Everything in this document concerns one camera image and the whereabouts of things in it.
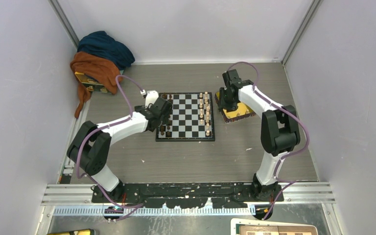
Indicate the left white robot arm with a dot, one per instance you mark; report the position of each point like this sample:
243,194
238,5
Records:
90,146

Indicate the orange cloth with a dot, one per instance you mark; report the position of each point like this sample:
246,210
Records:
102,70

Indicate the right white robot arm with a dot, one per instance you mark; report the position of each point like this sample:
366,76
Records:
279,133

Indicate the yellow patterned box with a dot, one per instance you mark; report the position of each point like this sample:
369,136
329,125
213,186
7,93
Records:
91,84

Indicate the dark blue cloth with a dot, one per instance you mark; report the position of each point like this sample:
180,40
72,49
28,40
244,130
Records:
102,45

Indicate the black and white chessboard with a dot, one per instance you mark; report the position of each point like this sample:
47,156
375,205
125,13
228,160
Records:
186,121

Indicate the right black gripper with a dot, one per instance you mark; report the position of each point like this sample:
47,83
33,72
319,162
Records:
223,105

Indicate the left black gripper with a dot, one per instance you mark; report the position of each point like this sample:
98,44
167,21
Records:
139,106

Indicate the gold tin box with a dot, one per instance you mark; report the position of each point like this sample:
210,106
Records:
242,112

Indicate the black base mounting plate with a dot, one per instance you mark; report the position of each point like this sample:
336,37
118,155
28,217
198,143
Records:
189,195

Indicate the dark wooden chess pieces row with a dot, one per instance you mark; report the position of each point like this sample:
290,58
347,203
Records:
164,129

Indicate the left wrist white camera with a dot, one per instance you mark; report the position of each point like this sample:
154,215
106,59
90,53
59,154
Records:
150,97

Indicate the wooden board corner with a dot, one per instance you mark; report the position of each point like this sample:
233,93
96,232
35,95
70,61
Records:
257,227

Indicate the gold tin lid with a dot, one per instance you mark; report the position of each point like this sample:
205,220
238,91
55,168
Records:
76,232

